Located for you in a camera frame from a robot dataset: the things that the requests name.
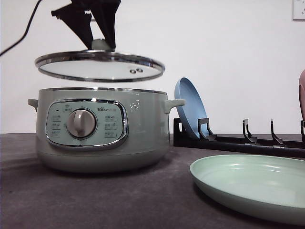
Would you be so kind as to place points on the glass steamer lid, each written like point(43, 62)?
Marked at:
point(98, 64)

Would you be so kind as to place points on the right white wall socket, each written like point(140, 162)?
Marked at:
point(297, 11)

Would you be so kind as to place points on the black dish rack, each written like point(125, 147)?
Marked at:
point(244, 141)

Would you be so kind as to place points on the green electric steamer pot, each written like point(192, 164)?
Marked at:
point(103, 130)

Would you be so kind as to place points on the grey table mat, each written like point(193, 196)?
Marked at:
point(36, 195)

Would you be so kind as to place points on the pink plate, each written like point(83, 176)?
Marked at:
point(301, 93)

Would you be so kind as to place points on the green plate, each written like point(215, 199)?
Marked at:
point(269, 186)

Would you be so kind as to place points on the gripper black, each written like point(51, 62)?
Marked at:
point(76, 17)

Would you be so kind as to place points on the blue plate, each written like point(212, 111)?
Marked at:
point(194, 108)

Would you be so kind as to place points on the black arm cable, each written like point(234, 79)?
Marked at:
point(25, 30)

